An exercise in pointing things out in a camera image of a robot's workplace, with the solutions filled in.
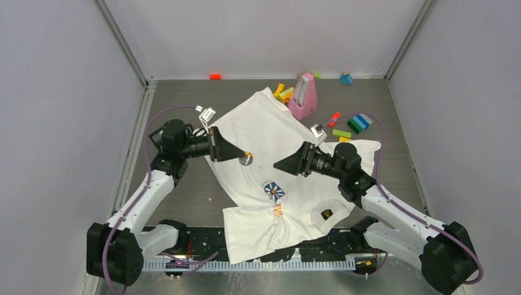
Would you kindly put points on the white perforated cable duct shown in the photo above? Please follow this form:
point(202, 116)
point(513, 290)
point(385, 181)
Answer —
point(294, 264)

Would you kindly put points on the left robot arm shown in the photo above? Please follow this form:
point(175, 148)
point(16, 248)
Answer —
point(118, 249)

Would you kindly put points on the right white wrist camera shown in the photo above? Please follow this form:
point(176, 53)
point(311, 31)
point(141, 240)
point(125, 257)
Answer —
point(319, 134)

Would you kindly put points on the green blue stacked bricks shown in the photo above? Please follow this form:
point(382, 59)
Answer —
point(359, 123)

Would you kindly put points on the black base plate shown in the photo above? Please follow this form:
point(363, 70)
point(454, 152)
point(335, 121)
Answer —
point(204, 241)

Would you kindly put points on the blue wooden house block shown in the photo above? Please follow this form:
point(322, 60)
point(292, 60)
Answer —
point(346, 78)

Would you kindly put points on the light green long block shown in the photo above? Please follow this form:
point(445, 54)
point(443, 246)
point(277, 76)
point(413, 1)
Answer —
point(288, 91)

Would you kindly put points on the yellow arch block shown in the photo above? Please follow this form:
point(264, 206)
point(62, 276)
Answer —
point(277, 92)

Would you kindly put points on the white t-shirt with daisy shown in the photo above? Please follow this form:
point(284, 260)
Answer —
point(311, 205)

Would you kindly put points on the orange block by metronome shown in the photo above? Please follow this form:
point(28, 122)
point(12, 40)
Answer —
point(285, 99)

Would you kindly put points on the gold leaf brooch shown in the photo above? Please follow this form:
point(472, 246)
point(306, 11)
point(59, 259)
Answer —
point(277, 210)

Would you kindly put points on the lime green flat block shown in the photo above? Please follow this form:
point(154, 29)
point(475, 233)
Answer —
point(341, 133)

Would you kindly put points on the black display box with coin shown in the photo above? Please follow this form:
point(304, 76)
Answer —
point(156, 138)

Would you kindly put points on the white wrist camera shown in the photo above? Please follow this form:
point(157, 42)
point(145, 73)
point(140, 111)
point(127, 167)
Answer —
point(319, 134)
point(205, 115)

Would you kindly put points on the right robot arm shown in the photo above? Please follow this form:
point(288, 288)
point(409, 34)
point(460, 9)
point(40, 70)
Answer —
point(443, 253)

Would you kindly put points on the red-orange flat block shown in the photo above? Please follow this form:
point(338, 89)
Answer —
point(333, 120)

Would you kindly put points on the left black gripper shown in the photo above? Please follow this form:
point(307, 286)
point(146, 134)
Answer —
point(220, 150)

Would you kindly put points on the round gold coin brooch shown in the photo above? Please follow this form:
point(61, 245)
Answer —
point(247, 159)

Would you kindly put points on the wood and green blocks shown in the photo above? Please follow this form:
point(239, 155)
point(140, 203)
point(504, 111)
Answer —
point(316, 75)

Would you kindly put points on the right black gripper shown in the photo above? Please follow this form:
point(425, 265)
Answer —
point(301, 162)

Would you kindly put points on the pink metronome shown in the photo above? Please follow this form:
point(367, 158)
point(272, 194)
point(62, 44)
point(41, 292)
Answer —
point(303, 101)

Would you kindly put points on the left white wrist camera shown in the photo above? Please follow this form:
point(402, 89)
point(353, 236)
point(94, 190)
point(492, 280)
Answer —
point(205, 115)

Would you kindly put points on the empty black display box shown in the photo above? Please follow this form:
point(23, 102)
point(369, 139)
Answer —
point(189, 132)

